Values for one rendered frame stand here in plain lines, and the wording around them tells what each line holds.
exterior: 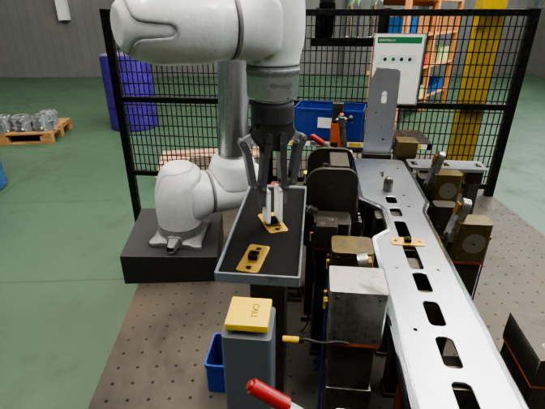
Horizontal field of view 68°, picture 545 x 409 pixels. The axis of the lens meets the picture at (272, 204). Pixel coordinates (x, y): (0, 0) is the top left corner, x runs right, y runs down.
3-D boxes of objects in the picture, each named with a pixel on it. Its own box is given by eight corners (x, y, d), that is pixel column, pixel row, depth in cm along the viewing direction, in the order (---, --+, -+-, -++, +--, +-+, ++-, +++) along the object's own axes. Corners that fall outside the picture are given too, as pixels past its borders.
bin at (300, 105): (361, 141, 175) (363, 111, 169) (293, 135, 182) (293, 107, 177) (363, 131, 189) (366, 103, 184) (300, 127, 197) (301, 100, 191)
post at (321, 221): (328, 356, 109) (338, 226, 92) (309, 355, 109) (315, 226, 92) (327, 342, 113) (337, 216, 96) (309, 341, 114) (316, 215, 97)
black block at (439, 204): (450, 285, 138) (468, 208, 125) (420, 283, 139) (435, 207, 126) (446, 276, 142) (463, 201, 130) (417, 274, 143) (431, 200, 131)
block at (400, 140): (405, 221, 179) (418, 142, 163) (387, 220, 180) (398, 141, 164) (402, 213, 186) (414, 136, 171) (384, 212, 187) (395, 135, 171)
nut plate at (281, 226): (289, 231, 78) (289, 226, 77) (270, 234, 76) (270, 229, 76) (274, 213, 85) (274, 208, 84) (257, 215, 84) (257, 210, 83)
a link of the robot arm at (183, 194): (152, 214, 146) (145, 158, 135) (200, 204, 154) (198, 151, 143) (163, 237, 134) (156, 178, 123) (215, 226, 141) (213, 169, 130)
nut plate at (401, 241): (422, 239, 106) (422, 235, 106) (425, 247, 103) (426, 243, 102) (389, 237, 107) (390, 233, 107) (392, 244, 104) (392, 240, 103)
